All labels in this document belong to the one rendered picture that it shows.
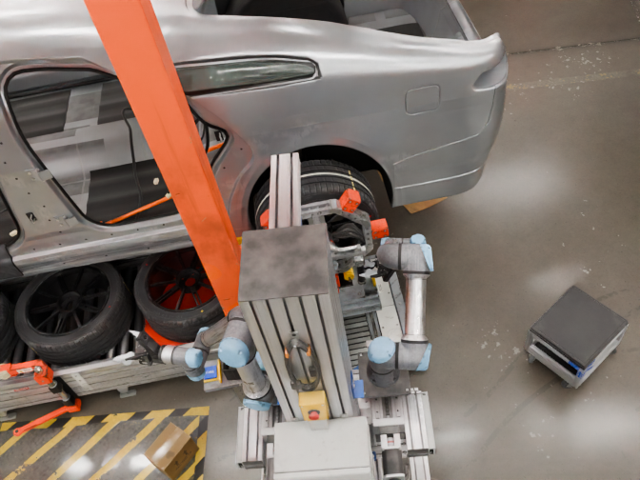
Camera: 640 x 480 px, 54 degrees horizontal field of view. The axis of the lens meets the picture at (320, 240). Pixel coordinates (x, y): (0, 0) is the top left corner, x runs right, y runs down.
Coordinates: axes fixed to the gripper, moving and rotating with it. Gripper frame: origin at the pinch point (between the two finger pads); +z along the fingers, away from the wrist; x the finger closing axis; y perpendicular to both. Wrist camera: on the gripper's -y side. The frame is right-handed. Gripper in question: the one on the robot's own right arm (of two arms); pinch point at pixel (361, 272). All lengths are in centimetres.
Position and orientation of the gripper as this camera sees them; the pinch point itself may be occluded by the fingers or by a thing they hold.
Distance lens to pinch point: 318.1
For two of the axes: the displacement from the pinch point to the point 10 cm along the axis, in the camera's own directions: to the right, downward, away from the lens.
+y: -1.2, -6.3, -7.6
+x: 1.5, 7.5, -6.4
